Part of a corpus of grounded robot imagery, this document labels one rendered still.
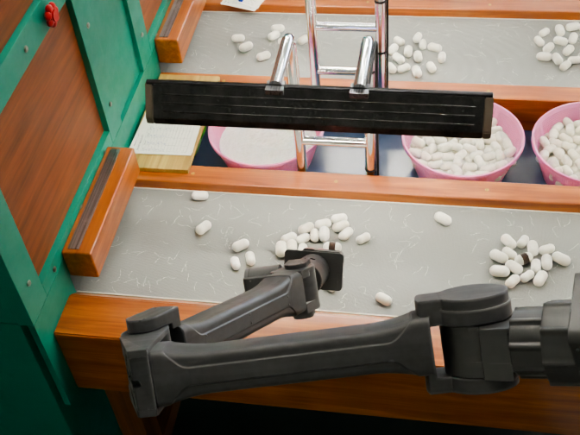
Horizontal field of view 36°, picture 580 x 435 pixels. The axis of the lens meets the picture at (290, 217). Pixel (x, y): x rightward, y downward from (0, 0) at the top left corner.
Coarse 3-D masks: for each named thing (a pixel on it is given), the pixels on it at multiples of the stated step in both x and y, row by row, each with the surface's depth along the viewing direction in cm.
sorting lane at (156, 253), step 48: (144, 192) 198; (144, 240) 188; (192, 240) 187; (336, 240) 184; (384, 240) 183; (432, 240) 182; (480, 240) 181; (576, 240) 179; (96, 288) 180; (144, 288) 179; (192, 288) 178; (240, 288) 177; (384, 288) 174; (432, 288) 173; (528, 288) 172
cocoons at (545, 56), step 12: (276, 24) 235; (576, 24) 225; (240, 36) 232; (276, 36) 232; (396, 36) 227; (420, 36) 227; (540, 36) 225; (576, 36) 222; (240, 48) 230; (396, 48) 224; (408, 48) 223; (420, 48) 225; (432, 48) 224; (552, 48) 220; (564, 48) 219; (396, 60) 222; (420, 60) 221; (444, 60) 220; (576, 60) 216; (420, 72) 217; (432, 72) 218
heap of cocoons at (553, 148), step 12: (564, 120) 203; (552, 132) 200; (564, 132) 202; (576, 132) 201; (540, 144) 201; (552, 144) 198; (564, 144) 198; (576, 144) 200; (552, 156) 198; (564, 156) 195; (576, 156) 195; (564, 168) 193; (576, 168) 194; (552, 180) 194
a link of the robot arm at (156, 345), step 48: (480, 288) 96; (144, 336) 104; (288, 336) 99; (336, 336) 96; (384, 336) 95; (144, 384) 98; (192, 384) 97; (240, 384) 97; (432, 384) 95; (480, 384) 93
